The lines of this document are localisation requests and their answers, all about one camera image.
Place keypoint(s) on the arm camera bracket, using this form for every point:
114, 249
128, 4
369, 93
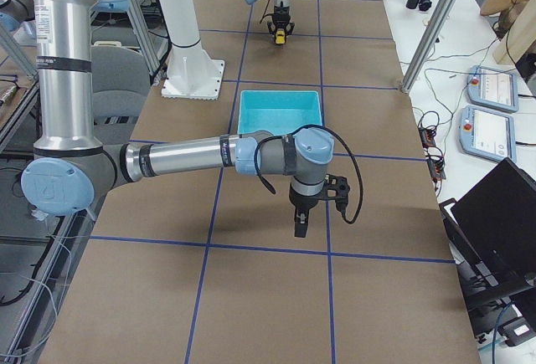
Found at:
336, 188

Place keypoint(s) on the lower teach pendant tablet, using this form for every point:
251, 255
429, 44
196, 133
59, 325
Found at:
487, 133

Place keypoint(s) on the light blue plastic bin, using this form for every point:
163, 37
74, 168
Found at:
279, 112

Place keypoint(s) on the upper teach pendant tablet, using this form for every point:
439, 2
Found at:
493, 88

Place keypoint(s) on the yellow beetle toy car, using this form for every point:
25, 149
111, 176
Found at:
280, 38

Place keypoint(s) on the person in beige shirt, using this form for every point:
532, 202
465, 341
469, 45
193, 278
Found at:
515, 8

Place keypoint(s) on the teach pendant tablet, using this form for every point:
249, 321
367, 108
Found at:
493, 88
487, 133

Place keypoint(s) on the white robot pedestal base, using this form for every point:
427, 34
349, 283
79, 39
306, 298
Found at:
191, 73

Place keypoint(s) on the grey office chair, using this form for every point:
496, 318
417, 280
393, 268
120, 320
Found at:
121, 83

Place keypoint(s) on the black laptop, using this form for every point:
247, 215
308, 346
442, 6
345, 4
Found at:
497, 216

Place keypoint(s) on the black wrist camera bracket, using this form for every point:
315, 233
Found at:
280, 30

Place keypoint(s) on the aluminium frame post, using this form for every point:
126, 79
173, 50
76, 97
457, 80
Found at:
435, 24

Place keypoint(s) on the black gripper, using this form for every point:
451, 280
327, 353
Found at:
303, 202
280, 17

